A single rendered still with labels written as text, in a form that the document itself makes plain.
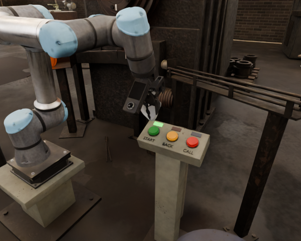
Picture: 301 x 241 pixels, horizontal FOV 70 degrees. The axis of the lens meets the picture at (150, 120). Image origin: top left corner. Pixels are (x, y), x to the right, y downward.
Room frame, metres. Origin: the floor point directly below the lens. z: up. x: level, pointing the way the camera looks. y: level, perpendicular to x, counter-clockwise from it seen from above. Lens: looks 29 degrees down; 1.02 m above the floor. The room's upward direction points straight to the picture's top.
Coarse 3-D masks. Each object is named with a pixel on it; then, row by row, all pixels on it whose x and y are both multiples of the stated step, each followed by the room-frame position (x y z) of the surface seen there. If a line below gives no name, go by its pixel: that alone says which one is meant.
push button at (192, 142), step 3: (189, 138) 0.61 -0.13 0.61; (192, 138) 0.61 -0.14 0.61; (195, 138) 0.61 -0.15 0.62; (186, 141) 0.61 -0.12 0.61; (189, 141) 0.60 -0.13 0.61; (192, 141) 0.60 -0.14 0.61; (195, 141) 0.60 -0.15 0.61; (189, 144) 0.59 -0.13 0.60; (192, 144) 0.59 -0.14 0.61; (195, 144) 0.59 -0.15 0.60
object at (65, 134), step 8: (72, 56) 1.63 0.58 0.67; (56, 64) 1.68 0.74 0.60; (64, 64) 1.66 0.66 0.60; (72, 64) 1.59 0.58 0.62; (56, 72) 1.61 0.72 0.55; (64, 72) 1.63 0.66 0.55; (64, 80) 1.61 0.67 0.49; (64, 88) 1.61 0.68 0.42; (64, 96) 1.61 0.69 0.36; (72, 104) 1.67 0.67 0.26; (72, 112) 1.62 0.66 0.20; (72, 120) 1.61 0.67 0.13; (64, 128) 1.69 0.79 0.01; (72, 128) 1.61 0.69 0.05; (80, 128) 1.69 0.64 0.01; (64, 136) 1.55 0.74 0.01; (72, 136) 1.55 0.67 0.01; (80, 136) 1.55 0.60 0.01
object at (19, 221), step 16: (64, 192) 0.81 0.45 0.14; (80, 192) 0.92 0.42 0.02; (16, 208) 0.80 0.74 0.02; (32, 208) 0.71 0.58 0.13; (48, 208) 0.72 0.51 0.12; (64, 208) 0.79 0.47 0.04; (80, 208) 0.80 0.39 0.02; (16, 224) 0.71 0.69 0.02; (32, 224) 0.71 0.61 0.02; (48, 224) 0.70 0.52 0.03; (64, 224) 0.71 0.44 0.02; (32, 240) 0.62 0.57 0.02; (48, 240) 0.62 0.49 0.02
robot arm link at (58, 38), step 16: (0, 16) 0.70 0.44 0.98; (0, 32) 0.66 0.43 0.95; (16, 32) 0.60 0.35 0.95; (32, 32) 0.56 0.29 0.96; (48, 32) 0.48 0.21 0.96; (64, 32) 0.50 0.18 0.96; (80, 32) 0.53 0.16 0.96; (48, 48) 0.50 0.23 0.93; (64, 48) 0.49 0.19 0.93; (80, 48) 0.52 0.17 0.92
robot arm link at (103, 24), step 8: (96, 16) 0.64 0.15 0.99; (104, 16) 0.63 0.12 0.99; (112, 16) 0.62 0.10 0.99; (96, 24) 0.57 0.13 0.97; (104, 24) 0.59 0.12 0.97; (112, 24) 0.59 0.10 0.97; (96, 32) 0.56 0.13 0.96; (104, 32) 0.58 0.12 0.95; (104, 40) 0.58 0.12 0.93; (112, 40) 0.58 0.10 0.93
